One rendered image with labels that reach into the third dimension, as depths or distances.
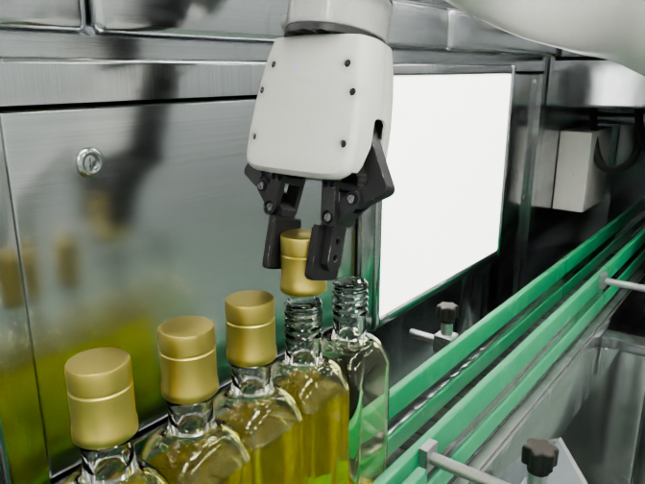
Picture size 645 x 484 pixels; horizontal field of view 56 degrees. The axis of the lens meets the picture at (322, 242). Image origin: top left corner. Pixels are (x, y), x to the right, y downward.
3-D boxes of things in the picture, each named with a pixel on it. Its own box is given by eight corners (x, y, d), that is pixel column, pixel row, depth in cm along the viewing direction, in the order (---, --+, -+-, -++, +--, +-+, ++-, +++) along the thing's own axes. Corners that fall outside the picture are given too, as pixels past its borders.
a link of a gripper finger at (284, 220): (250, 176, 47) (238, 261, 47) (281, 180, 45) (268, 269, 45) (278, 181, 49) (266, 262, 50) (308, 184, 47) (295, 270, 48)
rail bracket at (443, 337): (415, 376, 90) (418, 291, 86) (458, 392, 85) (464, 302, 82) (400, 388, 86) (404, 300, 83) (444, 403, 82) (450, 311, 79)
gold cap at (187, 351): (193, 371, 41) (189, 309, 39) (230, 387, 39) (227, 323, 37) (149, 392, 38) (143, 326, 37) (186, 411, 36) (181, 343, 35)
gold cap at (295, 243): (300, 278, 49) (299, 225, 47) (336, 287, 47) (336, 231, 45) (271, 290, 46) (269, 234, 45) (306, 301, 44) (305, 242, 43)
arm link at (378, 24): (254, -13, 44) (249, 25, 44) (354, -26, 39) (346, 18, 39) (318, 20, 50) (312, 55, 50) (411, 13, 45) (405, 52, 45)
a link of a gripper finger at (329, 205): (329, 126, 43) (289, 186, 45) (371, 167, 40) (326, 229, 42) (352, 133, 45) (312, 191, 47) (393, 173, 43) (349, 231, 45)
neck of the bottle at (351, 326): (345, 324, 54) (346, 273, 53) (373, 332, 52) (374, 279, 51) (324, 335, 52) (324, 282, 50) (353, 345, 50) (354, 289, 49)
